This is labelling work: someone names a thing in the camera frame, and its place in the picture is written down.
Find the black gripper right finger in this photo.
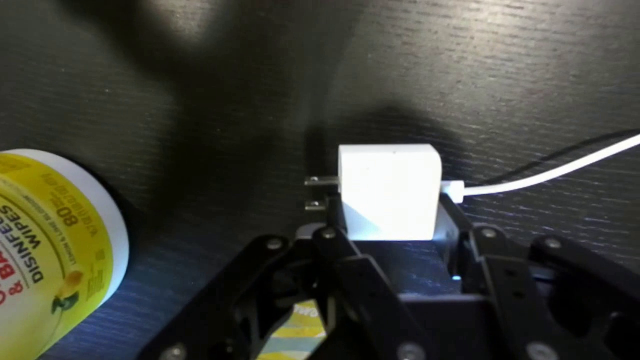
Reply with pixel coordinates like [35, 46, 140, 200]
[436, 192, 640, 360]

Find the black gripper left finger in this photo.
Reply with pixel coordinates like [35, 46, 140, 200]
[139, 190, 436, 360]

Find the white charger cable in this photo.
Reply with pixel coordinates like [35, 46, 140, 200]
[440, 132, 640, 205]

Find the white charger head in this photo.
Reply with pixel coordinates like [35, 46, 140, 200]
[302, 143, 445, 244]

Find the disinfecting wipes canister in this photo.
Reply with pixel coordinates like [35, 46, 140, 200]
[0, 147, 132, 360]

